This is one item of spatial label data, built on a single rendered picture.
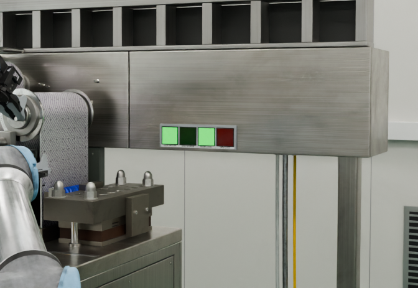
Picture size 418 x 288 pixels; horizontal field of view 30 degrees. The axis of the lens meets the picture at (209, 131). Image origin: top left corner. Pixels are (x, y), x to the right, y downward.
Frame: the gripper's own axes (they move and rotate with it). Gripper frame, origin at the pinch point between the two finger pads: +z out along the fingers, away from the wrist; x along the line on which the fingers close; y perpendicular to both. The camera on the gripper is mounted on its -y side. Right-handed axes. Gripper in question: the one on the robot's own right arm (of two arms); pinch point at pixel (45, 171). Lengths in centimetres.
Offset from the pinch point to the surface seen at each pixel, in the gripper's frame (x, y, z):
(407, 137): -55, -3, 258
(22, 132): 5.1, 11.0, -3.9
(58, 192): -7.8, -4.7, -5.1
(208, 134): -36.5, 10.0, 28.9
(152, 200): -20.0, -10.1, 25.6
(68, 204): -12.2, -7.3, -6.9
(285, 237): -55, -22, 45
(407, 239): -55, -60, 261
